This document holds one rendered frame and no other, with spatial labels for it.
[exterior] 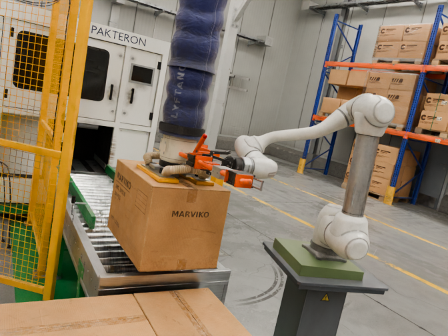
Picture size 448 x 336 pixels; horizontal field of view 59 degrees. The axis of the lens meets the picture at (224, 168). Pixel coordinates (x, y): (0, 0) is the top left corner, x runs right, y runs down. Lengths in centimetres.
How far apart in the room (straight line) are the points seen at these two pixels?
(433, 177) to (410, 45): 307
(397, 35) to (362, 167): 822
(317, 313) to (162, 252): 87
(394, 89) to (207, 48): 799
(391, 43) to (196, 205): 856
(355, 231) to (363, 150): 37
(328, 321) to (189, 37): 158
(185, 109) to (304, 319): 121
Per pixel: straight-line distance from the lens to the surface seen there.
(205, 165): 169
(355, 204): 192
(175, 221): 185
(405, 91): 955
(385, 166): 959
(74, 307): 185
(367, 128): 186
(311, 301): 218
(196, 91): 192
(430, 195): 1047
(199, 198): 186
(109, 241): 253
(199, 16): 194
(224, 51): 515
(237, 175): 144
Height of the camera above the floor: 148
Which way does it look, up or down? 9 degrees down
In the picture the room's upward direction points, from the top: 11 degrees clockwise
